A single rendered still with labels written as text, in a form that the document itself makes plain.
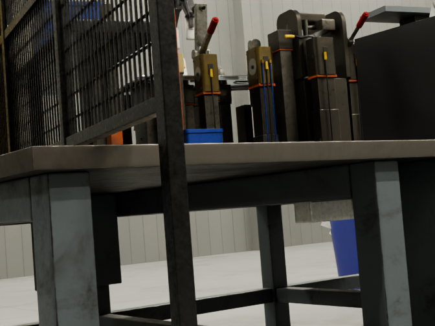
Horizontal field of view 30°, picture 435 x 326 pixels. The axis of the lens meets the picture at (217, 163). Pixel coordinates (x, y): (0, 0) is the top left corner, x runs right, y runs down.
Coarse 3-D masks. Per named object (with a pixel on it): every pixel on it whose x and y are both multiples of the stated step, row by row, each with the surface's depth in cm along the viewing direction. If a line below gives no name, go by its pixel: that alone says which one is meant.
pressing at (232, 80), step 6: (138, 78) 247; (186, 78) 253; (192, 78) 254; (222, 78) 258; (228, 78) 259; (234, 78) 260; (240, 78) 261; (246, 78) 261; (192, 84) 269; (234, 84) 276; (240, 84) 277; (246, 84) 278; (120, 90) 266; (234, 90) 283; (240, 90) 283
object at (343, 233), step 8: (328, 224) 540; (336, 224) 532; (344, 224) 526; (352, 224) 523; (336, 232) 533; (344, 232) 527; (352, 232) 524; (336, 240) 534; (344, 240) 527; (352, 240) 524; (336, 248) 536; (344, 248) 528; (352, 248) 524; (336, 256) 538; (344, 256) 529; (352, 256) 525; (344, 264) 529; (352, 264) 525; (344, 272) 530; (352, 272) 526
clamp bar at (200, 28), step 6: (198, 6) 249; (204, 6) 248; (198, 12) 249; (204, 12) 250; (198, 18) 249; (204, 18) 250; (198, 24) 249; (204, 24) 250; (198, 30) 249; (204, 30) 250; (198, 36) 250; (204, 36) 250; (198, 42) 250; (198, 48) 250; (198, 54) 250
